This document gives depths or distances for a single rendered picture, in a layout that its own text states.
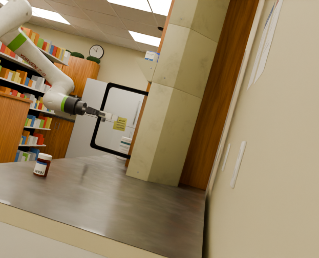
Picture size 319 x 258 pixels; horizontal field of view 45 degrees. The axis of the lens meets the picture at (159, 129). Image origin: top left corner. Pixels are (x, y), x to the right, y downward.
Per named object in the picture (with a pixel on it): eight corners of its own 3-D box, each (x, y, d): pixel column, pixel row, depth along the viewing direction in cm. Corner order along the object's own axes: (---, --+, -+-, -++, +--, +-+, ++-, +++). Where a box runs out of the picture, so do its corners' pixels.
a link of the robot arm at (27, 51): (9, 55, 203) (20, 46, 196) (21, 43, 211) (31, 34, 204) (61, 102, 218) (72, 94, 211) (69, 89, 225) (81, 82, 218)
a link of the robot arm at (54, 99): (40, 111, 209) (37, 96, 200) (51, 97, 217) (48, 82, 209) (64, 118, 207) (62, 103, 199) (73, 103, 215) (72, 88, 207)
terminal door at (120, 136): (136, 161, 217) (155, 93, 217) (89, 147, 225) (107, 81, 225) (136, 161, 218) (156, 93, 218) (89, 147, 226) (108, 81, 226)
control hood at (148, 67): (160, 91, 219) (164, 74, 219) (151, 82, 186) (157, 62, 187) (141, 86, 220) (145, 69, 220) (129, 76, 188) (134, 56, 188)
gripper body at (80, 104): (77, 99, 201) (93, 104, 200) (82, 101, 210) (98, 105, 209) (72, 113, 201) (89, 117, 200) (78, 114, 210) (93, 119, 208)
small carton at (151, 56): (155, 66, 200) (158, 55, 200) (151, 63, 195) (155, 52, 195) (147, 64, 202) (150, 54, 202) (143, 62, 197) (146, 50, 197)
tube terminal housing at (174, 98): (179, 183, 215) (216, 51, 216) (174, 190, 183) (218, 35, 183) (137, 170, 218) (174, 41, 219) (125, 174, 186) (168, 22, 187)
